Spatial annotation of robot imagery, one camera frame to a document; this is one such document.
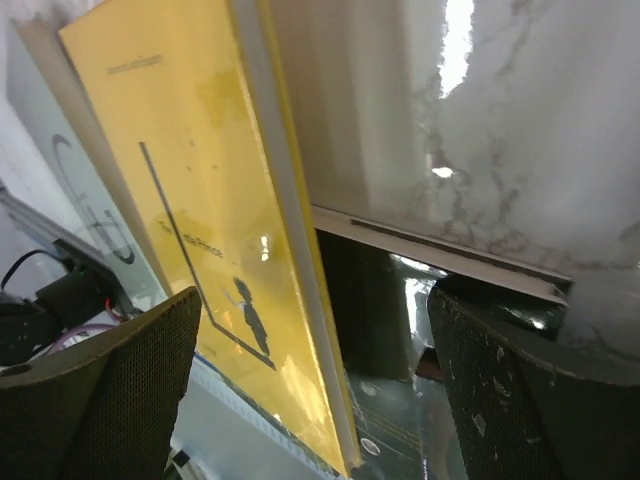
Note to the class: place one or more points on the black book with gold lines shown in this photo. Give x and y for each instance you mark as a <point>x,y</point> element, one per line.
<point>402,413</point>

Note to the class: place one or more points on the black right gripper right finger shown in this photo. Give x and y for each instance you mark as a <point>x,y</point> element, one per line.
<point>525,405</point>

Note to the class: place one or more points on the dark night scene book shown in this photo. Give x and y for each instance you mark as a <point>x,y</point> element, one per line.
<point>450,260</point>

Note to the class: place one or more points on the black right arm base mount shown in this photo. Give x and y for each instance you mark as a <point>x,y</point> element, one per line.
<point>28,326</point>

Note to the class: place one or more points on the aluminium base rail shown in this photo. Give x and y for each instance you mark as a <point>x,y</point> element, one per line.
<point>80,255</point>

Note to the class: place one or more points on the yellow Little Prince book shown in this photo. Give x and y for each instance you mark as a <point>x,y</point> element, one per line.
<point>191,97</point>

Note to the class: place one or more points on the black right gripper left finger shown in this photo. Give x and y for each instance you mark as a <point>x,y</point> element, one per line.
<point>106,407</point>

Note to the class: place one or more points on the grey Great Gatsby book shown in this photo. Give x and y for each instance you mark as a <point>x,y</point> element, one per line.
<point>49,101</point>

